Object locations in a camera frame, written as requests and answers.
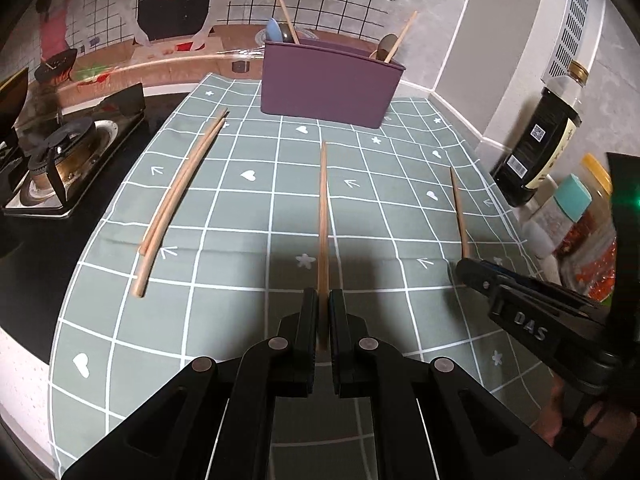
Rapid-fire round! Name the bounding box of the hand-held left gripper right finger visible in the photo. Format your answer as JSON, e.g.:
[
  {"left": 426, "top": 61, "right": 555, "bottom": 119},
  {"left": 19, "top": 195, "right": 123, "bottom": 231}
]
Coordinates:
[{"left": 327, "top": 288, "right": 568, "bottom": 480}]

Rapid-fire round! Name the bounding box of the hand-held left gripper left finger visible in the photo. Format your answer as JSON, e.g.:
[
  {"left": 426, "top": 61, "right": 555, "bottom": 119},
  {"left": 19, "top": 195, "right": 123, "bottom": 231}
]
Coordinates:
[{"left": 60, "top": 287, "right": 321, "bottom": 480}]

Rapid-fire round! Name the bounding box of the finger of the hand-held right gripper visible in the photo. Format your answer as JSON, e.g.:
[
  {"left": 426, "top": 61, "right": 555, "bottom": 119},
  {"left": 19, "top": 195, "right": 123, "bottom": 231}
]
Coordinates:
[
  {"left": 454, "top": 257, "right": 608, "bottom": 311},
  {"left": 487, "top": 285, "right": 621, "bottom": 366}
]

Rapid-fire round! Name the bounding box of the wooden chopstick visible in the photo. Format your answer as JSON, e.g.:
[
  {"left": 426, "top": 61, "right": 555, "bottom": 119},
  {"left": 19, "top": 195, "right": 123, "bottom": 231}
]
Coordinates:
[
  {"left": 131, "top": 117, "right": 227, "bottom": 298},
  {"left": 138, "top": 107, "right": 230, "bottom": 257},
  {"left": 316, "top": 140, "right": 331, "bottom": 353},
  {"left": 448, "top": 166, "right": 472, "bottom": 261},
  {"left": 275, "top": 0, "right": 301, "bottom": 46},
  {"left": 382, "top": 10, "right": 419, "bottom": 64}
]

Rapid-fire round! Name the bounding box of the purple utensil holder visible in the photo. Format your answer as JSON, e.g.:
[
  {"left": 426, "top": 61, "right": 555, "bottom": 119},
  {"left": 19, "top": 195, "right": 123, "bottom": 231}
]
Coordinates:
[{"left": 260, "top": 40, "right": 405, "bottom": 129}]

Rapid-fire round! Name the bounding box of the wooden spoon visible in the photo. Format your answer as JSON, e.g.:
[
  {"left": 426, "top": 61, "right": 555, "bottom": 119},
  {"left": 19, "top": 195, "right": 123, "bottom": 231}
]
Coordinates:
[{"left": 375, "top": 33, "right": 401, "bottom": 62}]

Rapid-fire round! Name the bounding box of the person's right hand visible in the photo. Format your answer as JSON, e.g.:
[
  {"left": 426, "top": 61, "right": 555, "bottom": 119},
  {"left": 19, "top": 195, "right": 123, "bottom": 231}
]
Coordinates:
[{"left": 547, "top": 375, "right": 638, "bottom": 448}]

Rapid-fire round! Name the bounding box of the orange filled jar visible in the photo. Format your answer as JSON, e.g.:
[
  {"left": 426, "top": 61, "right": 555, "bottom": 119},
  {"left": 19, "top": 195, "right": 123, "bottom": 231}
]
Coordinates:
[{"left": 560, "top": 154, "right": 621, "bottom": 306}]

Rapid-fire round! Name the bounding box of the teal capped bottle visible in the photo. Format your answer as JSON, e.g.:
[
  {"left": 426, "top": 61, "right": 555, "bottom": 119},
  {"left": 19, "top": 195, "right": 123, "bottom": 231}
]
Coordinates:
[{"left": 520, "top": 174, "right": 593, "bottom": 261}]

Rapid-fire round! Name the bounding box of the green checked table mat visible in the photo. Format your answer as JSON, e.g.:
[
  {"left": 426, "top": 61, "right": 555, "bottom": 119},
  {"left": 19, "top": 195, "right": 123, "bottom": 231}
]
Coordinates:
[{"left": 47, "top": 72, "right": 566, "bottom": 480}]

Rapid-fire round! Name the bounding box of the dark sauce bottle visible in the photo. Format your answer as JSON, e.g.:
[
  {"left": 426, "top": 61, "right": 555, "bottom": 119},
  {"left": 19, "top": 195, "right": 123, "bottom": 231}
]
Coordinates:
[{"left": 490, "top": 59, "right": 591, "bottom": 207}]

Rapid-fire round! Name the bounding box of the white vented appliance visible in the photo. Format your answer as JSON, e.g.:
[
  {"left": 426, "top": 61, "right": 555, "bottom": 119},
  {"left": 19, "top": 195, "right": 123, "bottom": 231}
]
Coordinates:
[{"left": 540, "top": 0, "right": 608, "bottom": 86}]

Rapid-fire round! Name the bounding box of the gas stove burner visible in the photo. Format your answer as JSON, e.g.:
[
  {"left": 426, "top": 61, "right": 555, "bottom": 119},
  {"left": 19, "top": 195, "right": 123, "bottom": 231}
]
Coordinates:
[{"left": 0, "top": 67, "right": 148, "bottom": 218}]

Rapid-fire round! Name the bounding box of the cartoon wall poster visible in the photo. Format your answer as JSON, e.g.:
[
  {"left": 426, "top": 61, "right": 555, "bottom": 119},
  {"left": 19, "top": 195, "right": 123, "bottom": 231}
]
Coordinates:
[{"left": 30, "top": 0, "right": 481, "bottom": 91}]

